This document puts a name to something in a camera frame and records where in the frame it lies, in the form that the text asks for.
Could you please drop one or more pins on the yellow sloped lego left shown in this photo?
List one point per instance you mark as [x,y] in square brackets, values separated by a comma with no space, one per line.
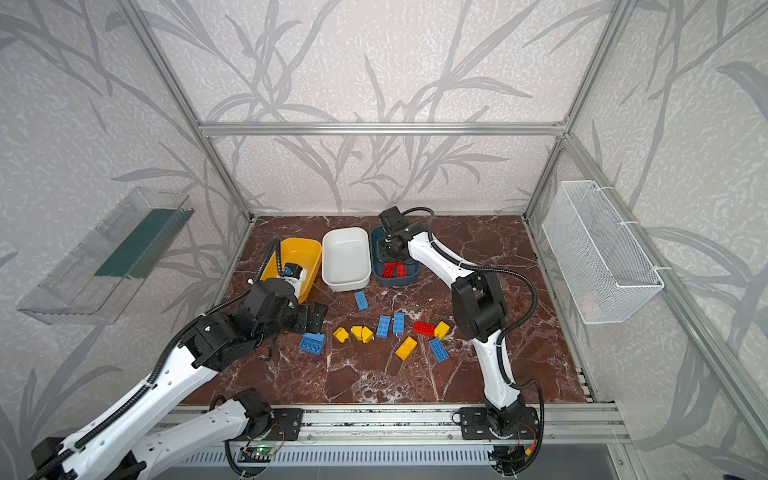
[341,335]

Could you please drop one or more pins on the blue lego centre left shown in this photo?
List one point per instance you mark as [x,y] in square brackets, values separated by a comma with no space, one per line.
[383,327]

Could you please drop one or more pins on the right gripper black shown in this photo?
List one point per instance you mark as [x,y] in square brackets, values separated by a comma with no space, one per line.
[392,249]

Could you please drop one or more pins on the dark teal plastic bin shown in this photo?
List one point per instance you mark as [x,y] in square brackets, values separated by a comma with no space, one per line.
[412,269]

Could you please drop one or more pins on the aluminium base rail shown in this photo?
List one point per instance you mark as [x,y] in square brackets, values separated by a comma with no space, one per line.
[439,424]

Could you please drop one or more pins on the yellow long lego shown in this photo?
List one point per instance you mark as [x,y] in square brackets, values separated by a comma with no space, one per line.
[406,348]

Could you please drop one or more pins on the blue lego near bins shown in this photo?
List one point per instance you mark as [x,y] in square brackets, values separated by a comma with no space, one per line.
[361,300]

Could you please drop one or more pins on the blue stacked lego left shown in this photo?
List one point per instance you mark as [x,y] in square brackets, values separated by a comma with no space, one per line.
[313,343]

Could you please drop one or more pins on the red lego cluster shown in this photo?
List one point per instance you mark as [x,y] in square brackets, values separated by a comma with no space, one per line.
[424,329]

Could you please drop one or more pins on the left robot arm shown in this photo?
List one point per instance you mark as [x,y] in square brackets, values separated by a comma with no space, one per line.
[121,443]

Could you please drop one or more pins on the white wire mesh basket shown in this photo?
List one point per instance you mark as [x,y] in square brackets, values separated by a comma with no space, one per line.
[607,272]

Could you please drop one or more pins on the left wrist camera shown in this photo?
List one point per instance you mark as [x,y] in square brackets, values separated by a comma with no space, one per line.
[295,275]

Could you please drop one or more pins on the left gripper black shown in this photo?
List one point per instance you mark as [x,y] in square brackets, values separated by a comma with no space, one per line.
[308,317]

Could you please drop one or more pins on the green circuit board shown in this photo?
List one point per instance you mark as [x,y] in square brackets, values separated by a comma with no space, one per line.
[257,454]

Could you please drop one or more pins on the white plastic bin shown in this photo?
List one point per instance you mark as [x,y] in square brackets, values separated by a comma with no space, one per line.
[346,259]

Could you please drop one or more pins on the yellow plastic bin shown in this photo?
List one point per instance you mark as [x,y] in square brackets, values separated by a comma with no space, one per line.
[308,254]

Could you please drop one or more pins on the blue lego centre right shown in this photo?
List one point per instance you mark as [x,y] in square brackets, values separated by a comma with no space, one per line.
[399,323]

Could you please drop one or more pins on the yellow sloped lego pair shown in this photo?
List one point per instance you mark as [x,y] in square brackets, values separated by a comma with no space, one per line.
[362,334]

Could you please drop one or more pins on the clear acrylic wall shelf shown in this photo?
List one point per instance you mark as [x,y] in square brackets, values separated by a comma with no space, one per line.
[96,281]

